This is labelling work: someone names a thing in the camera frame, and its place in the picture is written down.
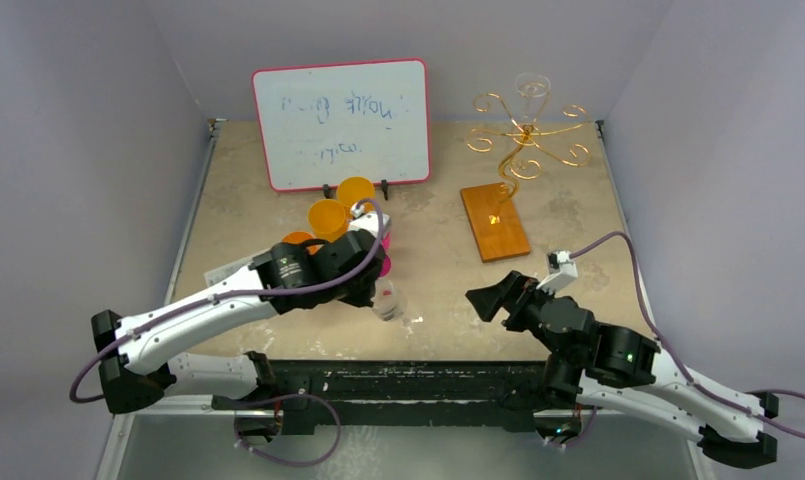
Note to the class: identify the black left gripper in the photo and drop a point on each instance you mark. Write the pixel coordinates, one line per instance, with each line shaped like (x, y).
(363, 297)

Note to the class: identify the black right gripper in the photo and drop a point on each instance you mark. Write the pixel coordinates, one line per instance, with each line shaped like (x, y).
(513, 302)

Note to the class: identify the clear wine glass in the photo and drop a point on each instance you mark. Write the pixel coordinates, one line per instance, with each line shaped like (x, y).
(533, 90)
(389, 303)

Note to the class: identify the pink wine glass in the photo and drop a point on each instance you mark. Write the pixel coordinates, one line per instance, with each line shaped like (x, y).
(385, 242)

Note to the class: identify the gold wire wine glass rack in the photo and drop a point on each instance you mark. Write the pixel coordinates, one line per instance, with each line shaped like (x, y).
(490, 210)

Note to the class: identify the yellow wine glass front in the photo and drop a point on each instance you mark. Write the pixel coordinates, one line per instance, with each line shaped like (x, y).
(328, 219)

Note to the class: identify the yellow wine glass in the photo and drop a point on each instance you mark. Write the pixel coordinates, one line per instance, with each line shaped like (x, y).
(328, 219)
(354, 189)

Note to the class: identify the orange wine glass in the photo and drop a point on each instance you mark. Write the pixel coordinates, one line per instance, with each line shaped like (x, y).
(299, 237)

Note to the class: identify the white plastic packaged item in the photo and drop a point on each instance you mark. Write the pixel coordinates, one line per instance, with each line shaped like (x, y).
(221, 273)

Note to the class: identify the red framed whiteboard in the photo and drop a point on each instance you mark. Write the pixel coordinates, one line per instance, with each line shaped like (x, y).
(321, 124)

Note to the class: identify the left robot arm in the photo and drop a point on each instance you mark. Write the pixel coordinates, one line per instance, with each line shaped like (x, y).
(143, 358)

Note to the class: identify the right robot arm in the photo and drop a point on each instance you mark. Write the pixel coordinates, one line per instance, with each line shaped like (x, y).
(614, 367)

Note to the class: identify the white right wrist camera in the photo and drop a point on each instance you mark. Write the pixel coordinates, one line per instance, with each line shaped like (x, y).
(562, 271)

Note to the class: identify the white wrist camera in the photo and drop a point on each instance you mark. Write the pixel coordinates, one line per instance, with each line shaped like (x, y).
(364, 217)
(562, 271)

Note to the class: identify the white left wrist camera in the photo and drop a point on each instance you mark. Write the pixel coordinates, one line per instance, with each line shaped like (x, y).
(364, 217)

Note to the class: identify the black metal base frame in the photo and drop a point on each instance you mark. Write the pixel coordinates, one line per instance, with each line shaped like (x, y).
(304, 394)

